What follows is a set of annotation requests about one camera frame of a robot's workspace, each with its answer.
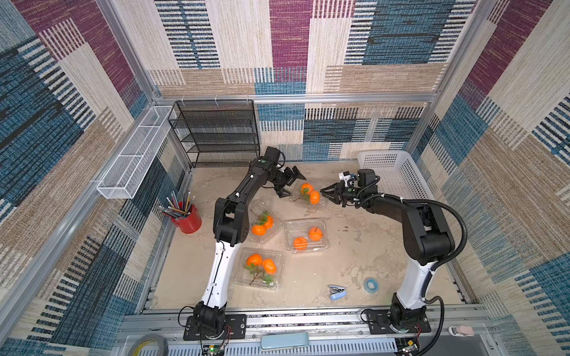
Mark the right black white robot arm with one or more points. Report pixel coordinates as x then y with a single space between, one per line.
426 237

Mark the clear clamshell container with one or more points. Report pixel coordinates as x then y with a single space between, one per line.
317 185
300 228
243 278
255 209

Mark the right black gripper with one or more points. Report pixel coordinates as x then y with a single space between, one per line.
340 193

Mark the light blue bar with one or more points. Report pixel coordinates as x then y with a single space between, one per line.
285 341

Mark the red pencil cup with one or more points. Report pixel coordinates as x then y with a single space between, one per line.
182 213

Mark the black wire shelf rack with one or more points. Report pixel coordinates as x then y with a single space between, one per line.
217 132

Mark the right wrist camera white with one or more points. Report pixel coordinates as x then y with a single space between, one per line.
348 179

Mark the blue tape roll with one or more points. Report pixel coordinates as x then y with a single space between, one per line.
371 285

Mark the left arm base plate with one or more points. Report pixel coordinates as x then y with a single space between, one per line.
232 326

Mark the orange pair in left container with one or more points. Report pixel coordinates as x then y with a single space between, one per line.
263 224

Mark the white wire mesh tray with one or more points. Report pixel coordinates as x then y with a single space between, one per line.
128 170

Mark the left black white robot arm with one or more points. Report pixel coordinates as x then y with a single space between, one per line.
231 228

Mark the orange pair in container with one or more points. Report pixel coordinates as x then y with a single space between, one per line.
263 224
261 270

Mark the clear clamshell container back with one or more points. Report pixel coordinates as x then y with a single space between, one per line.
317 185

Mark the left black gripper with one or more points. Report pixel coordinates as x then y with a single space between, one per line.
293 179

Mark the clear clamshell container front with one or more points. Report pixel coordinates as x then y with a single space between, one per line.
243 278

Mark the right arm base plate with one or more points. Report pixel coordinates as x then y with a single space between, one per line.
388 321

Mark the blue stapler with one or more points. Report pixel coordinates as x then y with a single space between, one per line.
337 292

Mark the white plastic perforated basket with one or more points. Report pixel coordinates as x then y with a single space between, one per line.
399 174

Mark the pink white small device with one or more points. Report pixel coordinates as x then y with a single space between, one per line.
461 331

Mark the orange pair with leaves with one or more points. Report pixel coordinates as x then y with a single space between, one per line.
308 193

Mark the orange pair in front container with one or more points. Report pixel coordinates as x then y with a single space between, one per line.
261 270

